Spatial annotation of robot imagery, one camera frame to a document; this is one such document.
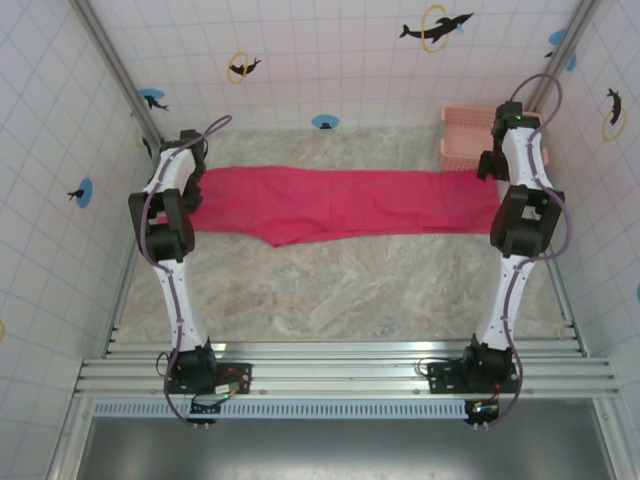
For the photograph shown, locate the pink long pants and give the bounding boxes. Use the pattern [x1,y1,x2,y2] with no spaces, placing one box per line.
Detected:
[155,165,502,249]

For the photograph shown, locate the pink plastic basket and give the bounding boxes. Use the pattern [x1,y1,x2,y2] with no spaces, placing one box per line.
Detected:
[439,104,551,173]

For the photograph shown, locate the small board with green light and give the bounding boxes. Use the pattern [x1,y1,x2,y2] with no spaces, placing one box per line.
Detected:
[464,399,501,422]

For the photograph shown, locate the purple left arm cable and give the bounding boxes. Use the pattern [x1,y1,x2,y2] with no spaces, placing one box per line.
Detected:
[140,114,234,429]

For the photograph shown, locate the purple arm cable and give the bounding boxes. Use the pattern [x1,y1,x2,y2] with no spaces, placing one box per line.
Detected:
[487,73,574,429]
[140,114,234,429]

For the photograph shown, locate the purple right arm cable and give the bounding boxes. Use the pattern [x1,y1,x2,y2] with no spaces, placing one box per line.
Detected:
[487,73,574,429]

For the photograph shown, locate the aluminium frame post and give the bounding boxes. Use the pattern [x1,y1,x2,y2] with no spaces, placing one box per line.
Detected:
[69,0,164,161]
[533,0,609,119]

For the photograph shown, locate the aluminium side rail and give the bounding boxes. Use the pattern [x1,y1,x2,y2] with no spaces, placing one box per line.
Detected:
[102,234,146,359]
[544,254,589,359]

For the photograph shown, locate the large dolphin ring sticker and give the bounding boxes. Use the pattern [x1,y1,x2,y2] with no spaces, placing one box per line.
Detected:
[398,4,475,54]

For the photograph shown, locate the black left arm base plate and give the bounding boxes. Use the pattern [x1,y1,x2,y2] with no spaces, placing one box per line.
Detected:
[163,359,255,399]

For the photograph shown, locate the small board with red wires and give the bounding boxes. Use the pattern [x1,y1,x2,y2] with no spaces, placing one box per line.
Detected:
[214,369,250,400]

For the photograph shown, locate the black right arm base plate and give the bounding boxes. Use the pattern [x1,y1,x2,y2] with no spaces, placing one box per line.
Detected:
[425,360,517,396]

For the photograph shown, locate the aluminium mounting rail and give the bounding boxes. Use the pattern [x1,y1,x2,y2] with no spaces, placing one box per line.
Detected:
[73,341,622,399]

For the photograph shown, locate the white slotted cable duct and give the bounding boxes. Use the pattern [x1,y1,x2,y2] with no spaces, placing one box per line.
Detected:
[92,400,544,420]

